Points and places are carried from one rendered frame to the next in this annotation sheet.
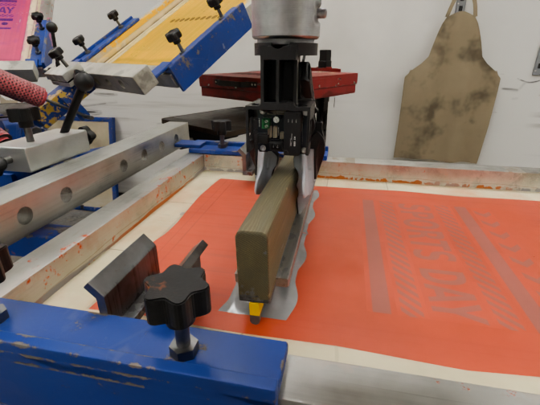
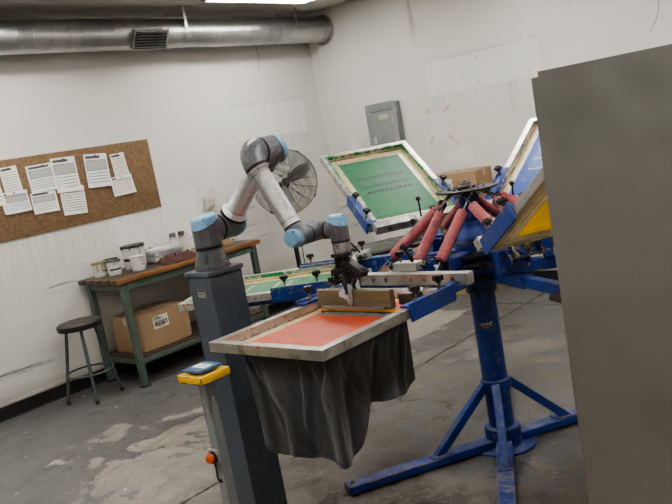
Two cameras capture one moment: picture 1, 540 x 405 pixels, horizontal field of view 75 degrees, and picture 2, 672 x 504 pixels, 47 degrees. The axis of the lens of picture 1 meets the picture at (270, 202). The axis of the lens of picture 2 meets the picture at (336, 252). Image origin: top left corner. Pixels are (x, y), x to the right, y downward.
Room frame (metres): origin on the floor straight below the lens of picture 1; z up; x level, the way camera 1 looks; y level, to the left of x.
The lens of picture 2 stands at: (1.97, -2.61, 1.65)
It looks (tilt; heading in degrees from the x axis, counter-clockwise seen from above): 8 degrees down; 121
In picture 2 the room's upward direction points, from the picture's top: 10 degrees counter-clockwise
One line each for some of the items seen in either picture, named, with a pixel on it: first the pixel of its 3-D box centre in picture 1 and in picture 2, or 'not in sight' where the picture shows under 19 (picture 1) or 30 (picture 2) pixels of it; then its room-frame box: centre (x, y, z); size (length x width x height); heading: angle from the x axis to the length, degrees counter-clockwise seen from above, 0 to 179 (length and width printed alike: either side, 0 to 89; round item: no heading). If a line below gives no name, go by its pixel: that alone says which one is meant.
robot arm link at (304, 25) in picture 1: (288, 22); (341, 247); (0.43, -0.02, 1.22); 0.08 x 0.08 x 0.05
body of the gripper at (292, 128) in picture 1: (284, 100); (343, 267); (0.42, -0.02, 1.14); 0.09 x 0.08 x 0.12; 168
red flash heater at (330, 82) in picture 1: (284, 83); not in sight; (1.70, -0.06, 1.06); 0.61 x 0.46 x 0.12; 138
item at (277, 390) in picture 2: not in sight; (294, 404); (0.37, -0.44, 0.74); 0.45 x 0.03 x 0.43; 168
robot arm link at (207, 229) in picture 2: not in sight; (206, 229); (-0.17, -0.09, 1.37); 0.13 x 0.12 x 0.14; 85
